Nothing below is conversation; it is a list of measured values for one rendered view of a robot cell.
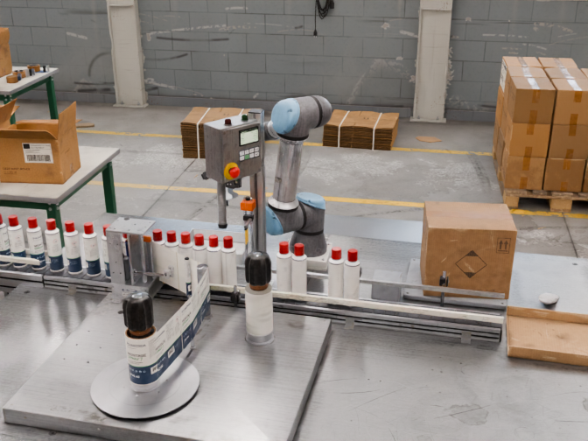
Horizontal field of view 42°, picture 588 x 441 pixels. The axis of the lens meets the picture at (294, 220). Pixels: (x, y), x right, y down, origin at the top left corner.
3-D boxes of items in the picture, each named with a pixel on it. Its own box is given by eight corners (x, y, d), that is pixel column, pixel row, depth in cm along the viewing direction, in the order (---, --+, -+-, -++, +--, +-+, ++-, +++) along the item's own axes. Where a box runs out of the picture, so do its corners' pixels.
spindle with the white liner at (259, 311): (242, 344, 238) (239, 258, 226) (250, 329, 246) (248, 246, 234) (269, 347, 236) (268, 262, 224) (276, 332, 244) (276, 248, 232)
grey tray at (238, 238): (177, 260, 303) (176, 248, 301) (192, 239, 321) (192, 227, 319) (242, 266, 298) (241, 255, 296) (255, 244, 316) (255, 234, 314)
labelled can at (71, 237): (66, 274, 281) (59, 224, 273) (73, 268, 286) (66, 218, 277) (79, 276, 280) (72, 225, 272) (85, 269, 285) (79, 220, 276)
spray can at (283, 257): (275, 298, 264) (274, 245, 256) (278, 291, 269) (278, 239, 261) (290, 300, 263) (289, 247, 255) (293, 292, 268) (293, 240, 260)
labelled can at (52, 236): (47, 272, 283) (39, 221, 274) (54, 266, 287) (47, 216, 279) (60, 274, 282) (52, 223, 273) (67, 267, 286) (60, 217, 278)
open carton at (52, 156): (-14, 189, 387) (-26, 118, 372) (27, 157, 433) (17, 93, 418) (59, 192, 384) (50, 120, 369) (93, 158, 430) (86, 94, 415)
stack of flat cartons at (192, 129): (181, 157, 668) (178, 122, 655) (195, 139, 717) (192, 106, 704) (254, 160, 662) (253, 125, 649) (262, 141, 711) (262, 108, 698)
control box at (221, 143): (206, 177, 260) (202, 122, 252) (244, 165, 270) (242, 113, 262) (223, 185, 253) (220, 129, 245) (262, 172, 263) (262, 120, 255)
